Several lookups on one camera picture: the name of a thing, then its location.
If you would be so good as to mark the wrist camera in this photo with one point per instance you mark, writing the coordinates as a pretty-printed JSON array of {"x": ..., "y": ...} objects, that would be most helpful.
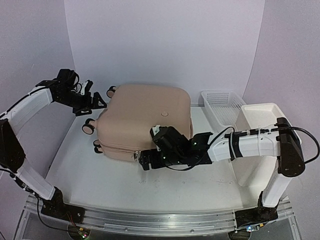
[
  {"x": 154, "y": 130},
  {"x": 83, "y": 88}
]

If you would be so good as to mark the silver zipper pull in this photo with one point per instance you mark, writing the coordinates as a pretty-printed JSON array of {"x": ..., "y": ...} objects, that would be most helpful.
[{"x": 136, "y": 156}]

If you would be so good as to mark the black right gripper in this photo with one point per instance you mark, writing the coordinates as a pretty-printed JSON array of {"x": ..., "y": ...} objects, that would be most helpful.
[{"x": 145, "y": 156}]

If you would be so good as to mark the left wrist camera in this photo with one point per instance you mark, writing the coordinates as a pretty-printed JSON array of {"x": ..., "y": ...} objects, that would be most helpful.
[{"x": 83, "y": 88}]

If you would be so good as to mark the aluminium front rail base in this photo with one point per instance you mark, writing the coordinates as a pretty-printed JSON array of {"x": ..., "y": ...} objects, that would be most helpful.
[{"x": 40, "y": 221}]

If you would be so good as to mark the white perforated plastic basket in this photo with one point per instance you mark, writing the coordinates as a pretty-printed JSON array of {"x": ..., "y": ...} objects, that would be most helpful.
[{"x": 222, "y": 107}]

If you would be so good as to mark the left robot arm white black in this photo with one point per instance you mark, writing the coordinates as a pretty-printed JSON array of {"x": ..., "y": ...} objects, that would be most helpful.
[{"x": 33, "y": 127}]

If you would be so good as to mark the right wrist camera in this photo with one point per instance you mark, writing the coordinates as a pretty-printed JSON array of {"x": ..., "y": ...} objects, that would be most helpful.
[{"x": 154, "y": 130}]

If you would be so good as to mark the beige hard-shell suitcase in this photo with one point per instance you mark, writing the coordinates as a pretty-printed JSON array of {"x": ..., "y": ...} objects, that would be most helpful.
[{"x": 125, "y": 126}]

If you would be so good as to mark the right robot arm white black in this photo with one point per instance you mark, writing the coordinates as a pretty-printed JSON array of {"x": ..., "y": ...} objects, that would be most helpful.
[{"x": 281, "y": 141}]

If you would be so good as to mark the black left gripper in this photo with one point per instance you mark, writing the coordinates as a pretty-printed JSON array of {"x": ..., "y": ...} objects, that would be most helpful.
[{"x": 87, "y": 106}]

